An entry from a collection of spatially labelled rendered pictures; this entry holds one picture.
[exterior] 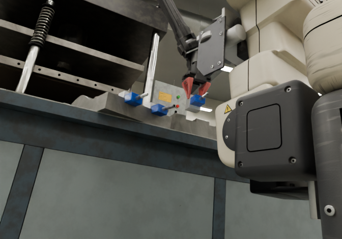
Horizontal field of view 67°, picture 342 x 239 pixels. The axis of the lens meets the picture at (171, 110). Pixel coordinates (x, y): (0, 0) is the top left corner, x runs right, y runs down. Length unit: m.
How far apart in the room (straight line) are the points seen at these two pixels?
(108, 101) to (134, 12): 1.34
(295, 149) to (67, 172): 0.63
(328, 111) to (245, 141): 0.17
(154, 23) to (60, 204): 1.55
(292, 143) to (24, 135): 0.69
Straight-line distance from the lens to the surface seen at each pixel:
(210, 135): 1.04
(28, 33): 1.96
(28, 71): 1.75
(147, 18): 2.07
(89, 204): 0.83
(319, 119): 0.32
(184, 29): 1.09
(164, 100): 1.99
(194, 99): 0.94
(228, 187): 1.04
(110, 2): 2.04
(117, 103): 0.80
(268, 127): 0.42
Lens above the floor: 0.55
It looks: 21 degrees up
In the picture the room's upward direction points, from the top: 6 degrees clockwise
